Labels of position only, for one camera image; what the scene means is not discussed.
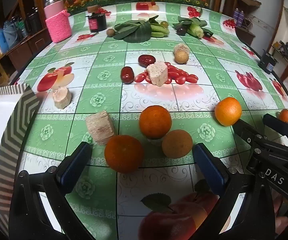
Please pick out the wooden cabinet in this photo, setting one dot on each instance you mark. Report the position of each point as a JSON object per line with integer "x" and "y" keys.
{"x": 21, "y": 47}

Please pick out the corn cob with husk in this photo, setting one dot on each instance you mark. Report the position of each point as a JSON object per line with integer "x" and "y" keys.
{"x": 195, "y": 30}

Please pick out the green cucumbers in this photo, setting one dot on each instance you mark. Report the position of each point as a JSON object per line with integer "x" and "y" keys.
{"x": 160, "y": 30}

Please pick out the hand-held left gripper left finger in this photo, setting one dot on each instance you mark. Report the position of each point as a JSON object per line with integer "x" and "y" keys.
{"x": 76, "y": 161}

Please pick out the dark purple fruit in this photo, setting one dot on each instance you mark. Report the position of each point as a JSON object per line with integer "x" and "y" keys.
{"x": 181, "y": 31}

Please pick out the beige fibrous chunk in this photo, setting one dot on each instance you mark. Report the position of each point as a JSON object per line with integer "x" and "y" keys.
{"x": 181, "y": 47}
{"x": 61, "y": 97}
{"x": 157, "y": 73}
{"x": 100, "y": 128}

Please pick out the blue plastic bottle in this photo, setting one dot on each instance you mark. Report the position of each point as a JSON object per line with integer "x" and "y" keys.
{"x": 2, "y": 40}

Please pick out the wooden wall shelf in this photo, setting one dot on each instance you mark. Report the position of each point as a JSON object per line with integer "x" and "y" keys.
{"x": 249, "y": 2}

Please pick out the leafy green vegetable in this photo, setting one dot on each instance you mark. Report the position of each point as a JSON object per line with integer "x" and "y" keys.
{"x": 189, "y": 22}

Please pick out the dark jar with cork lid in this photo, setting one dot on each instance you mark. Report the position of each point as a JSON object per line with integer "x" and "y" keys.
{"x": 96, "y": 21}

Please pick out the large green leaves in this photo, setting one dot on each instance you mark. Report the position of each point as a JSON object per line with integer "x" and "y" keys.
{"x": 134, "y": 31}

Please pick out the pink bottle with knitted sleeve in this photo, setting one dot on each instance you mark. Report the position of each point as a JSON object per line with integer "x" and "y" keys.
{"x": 57, "y": 21}

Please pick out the yellow potato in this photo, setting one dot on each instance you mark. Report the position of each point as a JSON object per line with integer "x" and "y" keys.
{"x": 181, "y": 57}

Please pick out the small orange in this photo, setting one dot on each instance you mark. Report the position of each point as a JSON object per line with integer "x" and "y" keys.
{"x": 284, "y": 115}

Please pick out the black kettle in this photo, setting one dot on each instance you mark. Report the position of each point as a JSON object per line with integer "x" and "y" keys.
{"x": 33, "y": 20}

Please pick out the fruit print tablecloth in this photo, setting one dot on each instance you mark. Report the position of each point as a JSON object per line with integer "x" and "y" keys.
{"x": 108, "y": 62}

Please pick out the tan round fruit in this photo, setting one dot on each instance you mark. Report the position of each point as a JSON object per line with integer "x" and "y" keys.
{"x": 177, "y": 143}

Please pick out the grey-blue jug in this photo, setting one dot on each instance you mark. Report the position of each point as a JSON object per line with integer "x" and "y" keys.
{"x": 12, "y": 33}

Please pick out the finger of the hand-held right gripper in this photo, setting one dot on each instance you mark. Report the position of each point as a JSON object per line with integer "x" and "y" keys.
{"x": 245, "y": 132}
{"x": 279, "y": 126}

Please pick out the person's right hand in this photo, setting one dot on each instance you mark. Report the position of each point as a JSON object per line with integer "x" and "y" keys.
{"x": 282, "y": 222}

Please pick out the black box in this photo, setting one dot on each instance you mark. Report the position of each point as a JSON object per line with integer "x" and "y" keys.
{"x": 267, "y": 61}

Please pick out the purple bottle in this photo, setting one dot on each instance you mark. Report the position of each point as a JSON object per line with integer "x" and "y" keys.
{"x": 236, "y": 15}
{"x": 240, "y": 18}

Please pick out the red jujube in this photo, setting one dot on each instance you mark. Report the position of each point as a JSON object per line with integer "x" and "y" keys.
{"x": 127, "y": 75}
{"x": 146, "y": 60}

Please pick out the small brown fruit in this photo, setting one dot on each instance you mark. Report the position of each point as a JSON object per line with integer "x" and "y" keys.
{"x": 110, "y": 32}

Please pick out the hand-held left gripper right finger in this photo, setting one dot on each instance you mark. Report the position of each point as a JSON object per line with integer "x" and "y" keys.
{"x": 209, "y": 170}

